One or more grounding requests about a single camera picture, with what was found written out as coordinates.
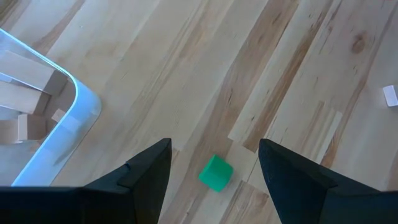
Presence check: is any long natural wooden block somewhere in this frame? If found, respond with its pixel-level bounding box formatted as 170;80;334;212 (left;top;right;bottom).
382;85;398;108

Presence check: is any clear plastic bin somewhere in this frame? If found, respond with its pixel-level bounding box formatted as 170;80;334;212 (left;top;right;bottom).
0;27;103;187

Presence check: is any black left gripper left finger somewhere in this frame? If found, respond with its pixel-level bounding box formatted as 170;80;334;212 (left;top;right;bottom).
0;138;173;224

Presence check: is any natural rectangular wooden block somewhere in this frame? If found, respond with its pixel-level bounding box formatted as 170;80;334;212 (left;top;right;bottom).
0;49;68;96

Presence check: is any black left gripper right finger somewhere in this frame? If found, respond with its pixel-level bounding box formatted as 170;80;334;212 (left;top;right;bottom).
258;138;398;224

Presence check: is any small natural wooden block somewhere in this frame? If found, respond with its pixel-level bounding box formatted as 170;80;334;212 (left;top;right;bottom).
0;113;47;144
51;108;67;123
0;80;52;116

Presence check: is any green half-cylinder block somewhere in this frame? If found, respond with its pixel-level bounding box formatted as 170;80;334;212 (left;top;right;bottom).
198;154;234;193

